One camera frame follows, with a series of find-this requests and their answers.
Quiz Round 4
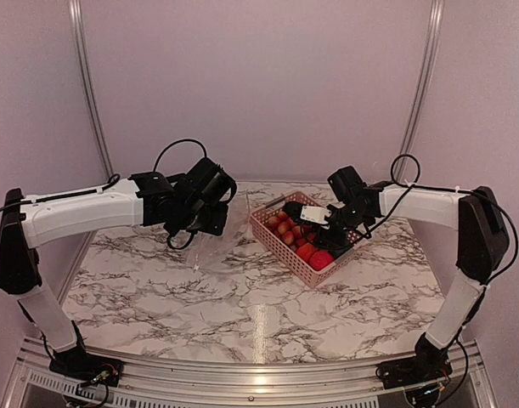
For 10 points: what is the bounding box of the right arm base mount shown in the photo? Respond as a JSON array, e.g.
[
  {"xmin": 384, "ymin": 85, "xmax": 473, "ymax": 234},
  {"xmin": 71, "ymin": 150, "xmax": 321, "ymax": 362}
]
[{"xmin": 375, "ymin": 342, "xmax": 453, "ymax": 389}]

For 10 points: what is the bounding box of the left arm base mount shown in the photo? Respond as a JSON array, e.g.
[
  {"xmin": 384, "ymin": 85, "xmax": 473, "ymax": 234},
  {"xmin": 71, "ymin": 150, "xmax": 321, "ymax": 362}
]
[{"xmin": 48, "ymin": 321, "xmax": 123, "ymax": 387}]

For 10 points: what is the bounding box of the clear zip top bag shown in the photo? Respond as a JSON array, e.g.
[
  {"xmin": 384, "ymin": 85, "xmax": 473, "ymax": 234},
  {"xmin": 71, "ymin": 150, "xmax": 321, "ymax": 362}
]
[{"xmin": 186, "ymin": 189, "xmax": 251, "ymax": 271}]

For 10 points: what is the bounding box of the aluminium front rail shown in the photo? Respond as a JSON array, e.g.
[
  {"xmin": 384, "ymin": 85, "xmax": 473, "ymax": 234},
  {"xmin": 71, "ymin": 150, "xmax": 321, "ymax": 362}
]
[{"xmin": 1, "ymin": 337, "xmax": 498, "ymax": 407}]

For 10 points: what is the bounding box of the orange red mango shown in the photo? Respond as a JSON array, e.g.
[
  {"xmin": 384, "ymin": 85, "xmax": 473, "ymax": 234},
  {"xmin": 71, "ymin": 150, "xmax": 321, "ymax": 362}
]
[{"xmin": 296, "ymin": 243, "xmax": 318, "ymax": 263}]

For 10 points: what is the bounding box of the red yellow lychee bunch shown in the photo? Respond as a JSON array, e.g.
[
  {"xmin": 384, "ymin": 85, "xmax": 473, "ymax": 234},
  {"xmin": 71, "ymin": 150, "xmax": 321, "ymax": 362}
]
[{"xmin": 265, "ymin": 210, "xmax": 315, "ymax": 252}]

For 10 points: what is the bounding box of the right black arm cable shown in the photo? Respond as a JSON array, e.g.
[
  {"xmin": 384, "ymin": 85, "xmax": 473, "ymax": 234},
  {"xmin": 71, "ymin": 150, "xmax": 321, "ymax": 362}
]
[{"xmin": 360, "ymin": 153, "xmax": 519, "ymax": 375}]

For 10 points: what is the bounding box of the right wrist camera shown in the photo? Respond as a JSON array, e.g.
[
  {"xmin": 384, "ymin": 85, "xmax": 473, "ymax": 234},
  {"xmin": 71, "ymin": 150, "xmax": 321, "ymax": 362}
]
[{"xmin": 297, "ymin": 205, "xmax": 331, "ymax": 225}]

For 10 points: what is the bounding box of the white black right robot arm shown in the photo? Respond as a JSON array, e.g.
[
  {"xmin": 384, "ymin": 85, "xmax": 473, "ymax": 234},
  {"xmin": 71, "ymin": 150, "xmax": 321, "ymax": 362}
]
[{"xmin": 294, "ymin": 181, "xmax": 510, "ymax": 381}]

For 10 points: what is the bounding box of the pink perforated plastic basket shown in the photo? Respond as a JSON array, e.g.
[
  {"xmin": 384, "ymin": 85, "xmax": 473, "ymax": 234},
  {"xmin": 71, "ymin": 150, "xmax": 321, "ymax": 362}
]
[{"xmin": 250, "ymin": 190, "xmax": 356, "ymax": 288}]

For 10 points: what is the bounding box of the left aluminium frame post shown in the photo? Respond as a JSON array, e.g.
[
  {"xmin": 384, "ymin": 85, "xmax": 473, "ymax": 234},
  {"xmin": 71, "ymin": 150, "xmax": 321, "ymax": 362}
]
[{"xmin": 68, "ymin": 0, "xmax": 114, "ymax": 178}]

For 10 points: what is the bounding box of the pink red apple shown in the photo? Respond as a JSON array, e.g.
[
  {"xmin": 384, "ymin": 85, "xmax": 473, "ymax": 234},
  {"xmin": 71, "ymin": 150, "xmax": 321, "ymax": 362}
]
[{"xmin": 308, "ymin": 251, "xmax": 334, "ymax": 271}]

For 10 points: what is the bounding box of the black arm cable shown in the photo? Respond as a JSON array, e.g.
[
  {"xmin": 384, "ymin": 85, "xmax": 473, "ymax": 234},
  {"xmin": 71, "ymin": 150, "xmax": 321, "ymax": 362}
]
[
  {"xmin": 360, "ymin": 153, "xmax": 519, "ymax": 375},
  {"xmin": 152, "ymin": 138, "xmax": 209, "ymax": 175}
]

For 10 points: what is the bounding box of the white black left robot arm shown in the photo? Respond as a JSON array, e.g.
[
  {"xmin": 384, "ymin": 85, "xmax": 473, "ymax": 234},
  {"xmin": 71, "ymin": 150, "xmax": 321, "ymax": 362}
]
[{"xmin": 0, "ymin": 157, "xmax": 237, "ymax": 378}]

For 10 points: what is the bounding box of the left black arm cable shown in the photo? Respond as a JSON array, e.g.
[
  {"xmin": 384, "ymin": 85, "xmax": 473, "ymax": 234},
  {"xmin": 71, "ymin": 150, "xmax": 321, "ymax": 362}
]
[{"xmin": 152, "ymin": 138, "xmax": 209, "ymax": 175}]

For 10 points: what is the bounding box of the aluminium frame post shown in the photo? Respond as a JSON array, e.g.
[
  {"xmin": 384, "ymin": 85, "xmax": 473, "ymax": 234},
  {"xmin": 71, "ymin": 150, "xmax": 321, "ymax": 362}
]
[
  {"xmin": 68, "ymin": 0, "xmax": 114, "ymax": 178},
  {"xmin": 397, "ymin": 0, "xmax": 446, "ymax": 162}
]

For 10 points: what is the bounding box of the dark purple eggplant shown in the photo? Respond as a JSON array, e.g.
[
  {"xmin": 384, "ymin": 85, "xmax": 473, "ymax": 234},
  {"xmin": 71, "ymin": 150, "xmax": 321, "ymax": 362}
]
[{"xmin": 282, "ymin": 201, "xmax": 304, "ymax": 222}]

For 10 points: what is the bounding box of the right aluminium frame post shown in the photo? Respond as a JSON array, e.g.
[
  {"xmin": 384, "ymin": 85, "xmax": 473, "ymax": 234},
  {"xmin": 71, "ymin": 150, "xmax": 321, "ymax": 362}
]
[{"xmin": 397, "ymin": 0, "xmax": 446, "ymax": 162}]

